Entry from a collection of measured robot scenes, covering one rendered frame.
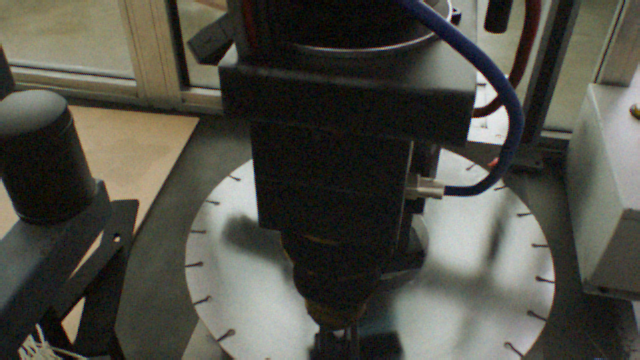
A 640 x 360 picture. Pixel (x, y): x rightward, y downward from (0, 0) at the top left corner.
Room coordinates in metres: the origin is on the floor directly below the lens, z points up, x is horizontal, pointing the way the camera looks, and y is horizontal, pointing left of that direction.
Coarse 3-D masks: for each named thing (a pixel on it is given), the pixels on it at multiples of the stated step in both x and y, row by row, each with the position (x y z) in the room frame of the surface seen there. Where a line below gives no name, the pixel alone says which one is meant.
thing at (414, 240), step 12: (408, 216) 0.28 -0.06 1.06; (408, 228) 0.28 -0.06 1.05; (408, 240) 0.28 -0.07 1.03; (396, 252) 0.27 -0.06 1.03; (408, 252) 0.27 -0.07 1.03; (420, 252) 0.28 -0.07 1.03; (384, 264) 0.27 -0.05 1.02; (396, 264) 0.27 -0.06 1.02; (408, 264) 0.27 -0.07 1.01; (420, 264) 0.28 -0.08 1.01
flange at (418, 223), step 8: (416, 216) 0.38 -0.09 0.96; (416, 224) 0.37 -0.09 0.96; (424, 224) 0.37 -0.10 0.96; (424, 232) 0.36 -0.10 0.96; (424, 240) 0.35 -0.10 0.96; (424, 256) 0.33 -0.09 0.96; (400, 272) 0.31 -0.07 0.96; (408, 272) 0.32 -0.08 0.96; (384, 280) 0.31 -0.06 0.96; (392, 280) 0.31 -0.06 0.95; (400, 280) 0.31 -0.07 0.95
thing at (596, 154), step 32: (608, 96) 0.69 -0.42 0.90; (576, 128) 0.71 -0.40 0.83; (608, 128) 0.61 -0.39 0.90; (576, 160) 0.66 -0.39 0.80; (608, 160) 0.55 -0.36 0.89; (576, 192) 0.61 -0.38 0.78; (608, 192) 0.51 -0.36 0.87; (576, 224) 0.57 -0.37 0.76; (608, 224) 0.48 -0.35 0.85; (608, 256) 0.46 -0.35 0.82; (608, 288) 0.46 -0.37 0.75
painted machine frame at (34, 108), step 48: (0, 48) 0.18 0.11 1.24; (0, 96) 0.17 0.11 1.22; (48, 96) 0.33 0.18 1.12; (0, 144) 0.28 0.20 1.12; (48, 144) 0.29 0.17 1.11; (48, 192) 0.29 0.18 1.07; (96, 192) 0.32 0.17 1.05; (0, 240) 0.27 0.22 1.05; (48, 240) 0.27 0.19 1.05; (0, 288) 0.23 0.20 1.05; (48, 288) 0.25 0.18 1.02; (0, 336) 0.20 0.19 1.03; (48, 336) 0.26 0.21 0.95
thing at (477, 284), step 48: (240, 192) 0.43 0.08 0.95; (192, 240) 0.36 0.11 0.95; (240, 240) 0.36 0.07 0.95; (432, 240) 0.36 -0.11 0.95; (480, 240) 0.36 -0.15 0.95; (528, 240) 0.36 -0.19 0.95; (192, 288) 0.30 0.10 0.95; (240, 288) 0.30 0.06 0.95; (288, 288) 0.30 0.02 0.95; (384, 288) 0.30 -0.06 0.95; (432, 288) 0.30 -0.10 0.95; (480, 288) 0.30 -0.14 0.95; (528, 288) 0.30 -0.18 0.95; (240, 336) 0.26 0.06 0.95; (288, 336) 0.26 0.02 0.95; (336, 336) 0.26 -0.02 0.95; (384, 336) 0.26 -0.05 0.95; (432, 336) 0.26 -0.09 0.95; (480, 336) 0.26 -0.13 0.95; (528, 336) 0.26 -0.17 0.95
